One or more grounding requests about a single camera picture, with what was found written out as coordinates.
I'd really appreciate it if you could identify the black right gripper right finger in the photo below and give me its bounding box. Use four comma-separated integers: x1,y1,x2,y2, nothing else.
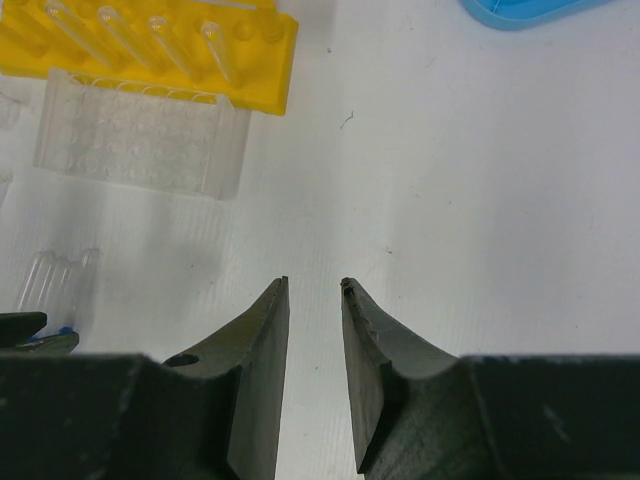
341,278,639,479

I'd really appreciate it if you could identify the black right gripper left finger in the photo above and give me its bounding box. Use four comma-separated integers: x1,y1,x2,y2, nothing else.
1,277,289,479

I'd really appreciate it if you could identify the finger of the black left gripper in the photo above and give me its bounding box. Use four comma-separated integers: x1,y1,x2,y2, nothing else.
0,312,47,345
17,331,80,354

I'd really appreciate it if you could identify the clear test tube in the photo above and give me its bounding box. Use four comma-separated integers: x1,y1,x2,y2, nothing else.
200,21,238,87

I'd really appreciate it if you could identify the blue capped test tube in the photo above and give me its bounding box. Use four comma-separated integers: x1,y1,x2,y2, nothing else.
57,248,101,335

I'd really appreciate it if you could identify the clear plastic tube rack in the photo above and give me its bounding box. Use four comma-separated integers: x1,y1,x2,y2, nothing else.
33,68,251,200

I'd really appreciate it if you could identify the yellow test tube rack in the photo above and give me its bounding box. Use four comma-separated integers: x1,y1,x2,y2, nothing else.
1,0,299,115

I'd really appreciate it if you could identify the blue plastic bin lid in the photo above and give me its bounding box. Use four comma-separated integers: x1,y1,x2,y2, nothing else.
460,0,608,31

